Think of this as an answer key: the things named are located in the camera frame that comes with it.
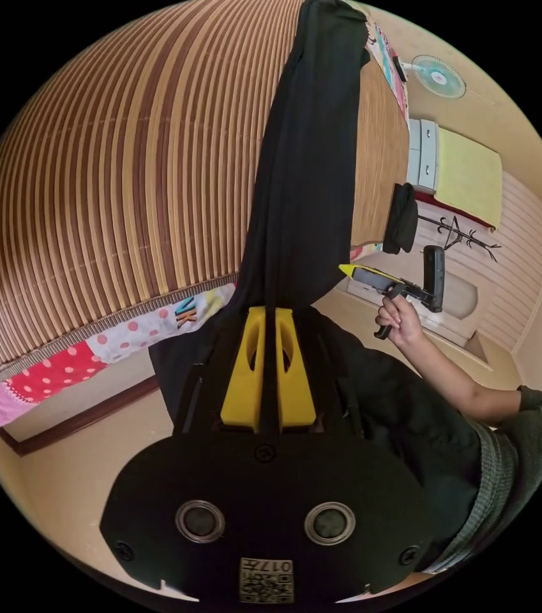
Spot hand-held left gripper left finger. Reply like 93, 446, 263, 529
220, 307, 267, 427

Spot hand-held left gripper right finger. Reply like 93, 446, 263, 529
275, 308, 318, 428

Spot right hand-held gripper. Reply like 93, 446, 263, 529
338, 263, 444, 341

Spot black pants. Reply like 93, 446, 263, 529
148, 0, 485, 571

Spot person's right forearm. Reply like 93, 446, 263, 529
394, 330, 526, 426

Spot person's right hand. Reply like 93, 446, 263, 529
375, 296, 426, 349

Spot black garment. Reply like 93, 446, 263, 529
382, 181, 419, 255

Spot black coat rack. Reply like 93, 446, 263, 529
416, 215, 502, 263

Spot white cupboard with drawers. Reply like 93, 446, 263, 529
406, 118, 440, 193

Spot yellow cloth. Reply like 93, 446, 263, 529
432, 128, 504, 232

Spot white electric fan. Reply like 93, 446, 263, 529
396, 54, 467, 100

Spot person's body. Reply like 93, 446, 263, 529
421, 384, 542, 573

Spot bed with striped woven mat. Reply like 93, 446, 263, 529
0, 0, 414, 445

